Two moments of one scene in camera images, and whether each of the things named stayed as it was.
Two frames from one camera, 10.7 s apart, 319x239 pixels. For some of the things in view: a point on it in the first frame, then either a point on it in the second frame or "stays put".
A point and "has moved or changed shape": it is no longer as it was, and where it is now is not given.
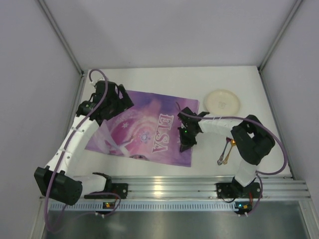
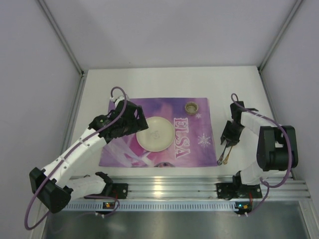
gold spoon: (233, 143) stays put
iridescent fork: (221, 159) stays put
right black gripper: (187, 139) → (230, 133)
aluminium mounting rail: (196, 186) stays put
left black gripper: (122, 98) → (137, 117)
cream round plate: (222, 102) → (159, 136)
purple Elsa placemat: (147, 130) has moved or changed shape
